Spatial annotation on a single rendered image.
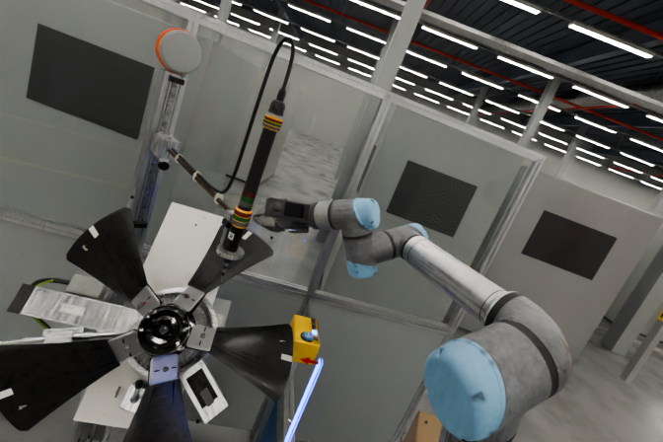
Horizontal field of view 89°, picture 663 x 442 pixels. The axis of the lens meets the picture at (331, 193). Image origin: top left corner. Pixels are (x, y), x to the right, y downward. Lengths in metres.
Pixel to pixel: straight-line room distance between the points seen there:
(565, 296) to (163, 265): 4.43
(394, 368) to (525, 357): 1.67
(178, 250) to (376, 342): 1.22
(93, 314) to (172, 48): 0.90
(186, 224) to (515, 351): 1.10
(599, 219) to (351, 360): 3.46
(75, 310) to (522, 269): 4.19
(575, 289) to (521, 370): 4.40
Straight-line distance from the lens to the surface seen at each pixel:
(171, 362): 1.09
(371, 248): 0.82
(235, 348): 1.05
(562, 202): 4.50
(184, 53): 1.44
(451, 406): 0.57
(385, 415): 2.44
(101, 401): 1.32
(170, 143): 1.37
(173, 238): 1.34
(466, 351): 0.55
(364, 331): 1.99
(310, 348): 1.37
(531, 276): 4.64
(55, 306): 1.24
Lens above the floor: 1.87
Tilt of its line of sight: 12 degrees down
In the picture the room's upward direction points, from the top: 21 degrees clockwise
